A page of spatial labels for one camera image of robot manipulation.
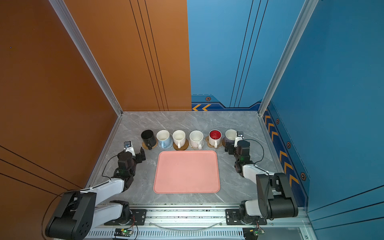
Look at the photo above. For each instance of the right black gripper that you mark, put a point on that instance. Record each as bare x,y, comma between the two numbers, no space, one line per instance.
231,146

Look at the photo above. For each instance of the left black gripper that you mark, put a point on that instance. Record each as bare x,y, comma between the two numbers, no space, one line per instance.
138,157

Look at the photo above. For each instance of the white mug purple handle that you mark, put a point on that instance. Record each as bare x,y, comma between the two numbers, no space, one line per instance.
230,136

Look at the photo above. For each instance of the red interior mug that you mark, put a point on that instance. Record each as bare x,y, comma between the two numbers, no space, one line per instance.
215,138

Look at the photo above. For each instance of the black mug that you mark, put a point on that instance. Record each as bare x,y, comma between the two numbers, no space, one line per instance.
149,139

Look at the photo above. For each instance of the paw print brown coaster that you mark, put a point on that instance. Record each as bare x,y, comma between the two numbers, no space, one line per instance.
207,142

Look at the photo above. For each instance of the white mug blue handle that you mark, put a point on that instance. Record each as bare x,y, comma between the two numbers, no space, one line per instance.
164,135

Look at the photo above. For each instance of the cream white mug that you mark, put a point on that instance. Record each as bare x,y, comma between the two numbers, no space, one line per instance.
179,138

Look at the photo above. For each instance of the dark brown round coaster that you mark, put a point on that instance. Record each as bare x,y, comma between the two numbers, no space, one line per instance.
224,141

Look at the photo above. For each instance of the grey round patterned coaster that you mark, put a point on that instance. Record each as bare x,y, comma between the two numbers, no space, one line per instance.
165,144

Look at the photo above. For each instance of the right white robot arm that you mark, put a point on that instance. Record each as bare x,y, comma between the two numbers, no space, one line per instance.
275,197

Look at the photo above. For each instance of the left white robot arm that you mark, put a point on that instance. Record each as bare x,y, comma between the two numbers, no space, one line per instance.
78,212

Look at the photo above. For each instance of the white patterned round coaster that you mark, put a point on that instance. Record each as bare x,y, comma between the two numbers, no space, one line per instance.
196,145

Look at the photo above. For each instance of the plain brown round coaster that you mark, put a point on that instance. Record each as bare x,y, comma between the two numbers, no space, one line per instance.
183,148

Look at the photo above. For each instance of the pink rectangular tray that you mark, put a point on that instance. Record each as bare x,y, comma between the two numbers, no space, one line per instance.
187,172

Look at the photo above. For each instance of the left green circuit board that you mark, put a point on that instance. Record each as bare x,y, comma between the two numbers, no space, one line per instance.
125,233

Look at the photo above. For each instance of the right circuit board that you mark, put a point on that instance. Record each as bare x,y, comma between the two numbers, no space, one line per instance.
252,233

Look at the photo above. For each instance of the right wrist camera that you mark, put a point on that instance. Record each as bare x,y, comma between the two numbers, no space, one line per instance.
239,137

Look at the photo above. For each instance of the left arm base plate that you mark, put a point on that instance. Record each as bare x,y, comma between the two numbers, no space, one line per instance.
137,217

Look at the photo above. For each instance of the aluminium front rail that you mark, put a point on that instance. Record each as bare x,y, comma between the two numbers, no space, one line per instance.
203,216

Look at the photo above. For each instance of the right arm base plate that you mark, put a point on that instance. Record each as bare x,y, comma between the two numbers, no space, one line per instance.
236,217

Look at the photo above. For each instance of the right aluminium corner post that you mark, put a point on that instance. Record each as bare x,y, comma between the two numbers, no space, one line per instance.
295,36

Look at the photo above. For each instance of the aluminium corner post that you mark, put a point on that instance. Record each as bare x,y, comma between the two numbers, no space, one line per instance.
75,34
295,36

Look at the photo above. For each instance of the left aluminium corner post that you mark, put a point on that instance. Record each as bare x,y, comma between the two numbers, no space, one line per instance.
75,34

